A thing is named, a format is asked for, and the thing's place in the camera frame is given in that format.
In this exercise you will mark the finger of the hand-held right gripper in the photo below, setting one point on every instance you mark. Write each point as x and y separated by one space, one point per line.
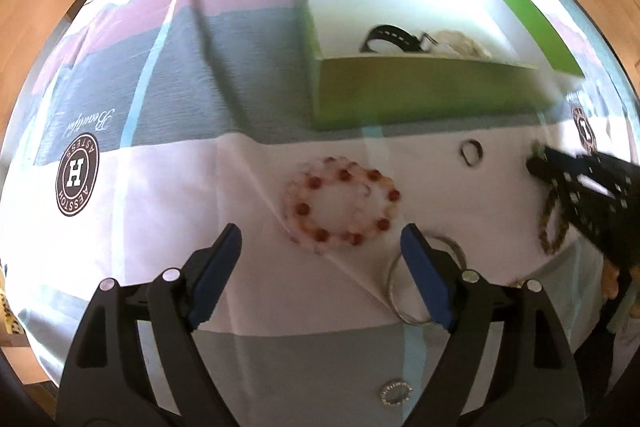
590 159
575 202

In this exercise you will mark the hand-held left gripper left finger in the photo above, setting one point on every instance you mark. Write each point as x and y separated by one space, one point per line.
220 267

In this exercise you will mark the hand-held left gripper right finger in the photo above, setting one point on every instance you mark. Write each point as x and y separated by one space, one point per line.
425 272

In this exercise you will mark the green cardboard box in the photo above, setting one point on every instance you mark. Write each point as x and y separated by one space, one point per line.
400 17

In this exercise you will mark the person's right hand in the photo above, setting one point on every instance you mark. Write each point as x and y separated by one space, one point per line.
610 279

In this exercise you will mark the silver bangle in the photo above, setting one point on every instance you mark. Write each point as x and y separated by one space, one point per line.
391 287

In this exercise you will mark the patchwork printed bed sheet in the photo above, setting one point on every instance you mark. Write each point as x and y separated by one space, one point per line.
200 82

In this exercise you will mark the leopard print cloth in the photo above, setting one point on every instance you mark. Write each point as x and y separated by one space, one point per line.
7 314

